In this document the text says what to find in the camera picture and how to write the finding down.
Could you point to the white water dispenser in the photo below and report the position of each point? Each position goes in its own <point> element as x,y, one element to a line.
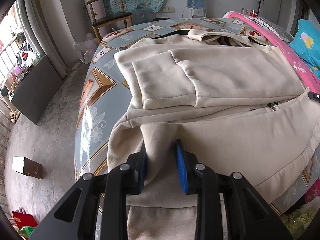
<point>197,13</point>

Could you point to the grey glitter pillow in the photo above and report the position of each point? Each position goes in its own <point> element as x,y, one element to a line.
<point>275,28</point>

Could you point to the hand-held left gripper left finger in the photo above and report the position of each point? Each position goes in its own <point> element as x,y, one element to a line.
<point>142,175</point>

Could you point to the wooden stand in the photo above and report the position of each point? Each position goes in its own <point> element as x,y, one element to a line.
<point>11,110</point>

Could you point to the beige zip jacket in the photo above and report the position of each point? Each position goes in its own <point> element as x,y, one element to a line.
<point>225,130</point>

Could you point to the cardboard box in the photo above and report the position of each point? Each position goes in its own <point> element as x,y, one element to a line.
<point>31,168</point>

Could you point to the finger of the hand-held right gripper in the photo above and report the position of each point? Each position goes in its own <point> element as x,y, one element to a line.
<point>315,97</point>

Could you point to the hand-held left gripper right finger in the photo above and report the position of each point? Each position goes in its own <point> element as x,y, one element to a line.
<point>181,170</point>

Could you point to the dark flat board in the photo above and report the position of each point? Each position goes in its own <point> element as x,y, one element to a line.
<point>37,90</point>

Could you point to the empty blue water jug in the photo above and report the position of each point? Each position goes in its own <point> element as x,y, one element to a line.
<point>143,11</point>

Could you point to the blue patterned pillow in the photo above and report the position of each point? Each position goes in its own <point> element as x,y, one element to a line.
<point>307,45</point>

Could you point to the red paper bag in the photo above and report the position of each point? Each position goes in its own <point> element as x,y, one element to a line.
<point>23,220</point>

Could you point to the white door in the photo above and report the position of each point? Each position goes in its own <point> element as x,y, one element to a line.
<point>272,0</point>

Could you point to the clear plastic bag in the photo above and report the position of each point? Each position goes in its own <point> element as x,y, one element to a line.
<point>86,50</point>

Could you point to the pink floral blanket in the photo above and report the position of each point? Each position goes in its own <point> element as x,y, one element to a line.
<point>300,67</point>

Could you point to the pile of household clutter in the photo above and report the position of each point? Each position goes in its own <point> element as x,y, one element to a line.
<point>25,55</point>

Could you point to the wooden chair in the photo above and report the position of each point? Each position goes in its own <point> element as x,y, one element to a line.
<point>112,20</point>

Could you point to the small red item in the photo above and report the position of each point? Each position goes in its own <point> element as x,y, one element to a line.
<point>253,13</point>

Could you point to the grey curtain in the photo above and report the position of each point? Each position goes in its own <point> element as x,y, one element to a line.
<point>47,37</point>

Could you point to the metal balcony railing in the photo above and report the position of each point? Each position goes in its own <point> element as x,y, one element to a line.
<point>5,135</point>

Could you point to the wall socket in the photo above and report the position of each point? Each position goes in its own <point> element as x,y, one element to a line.
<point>168,9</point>

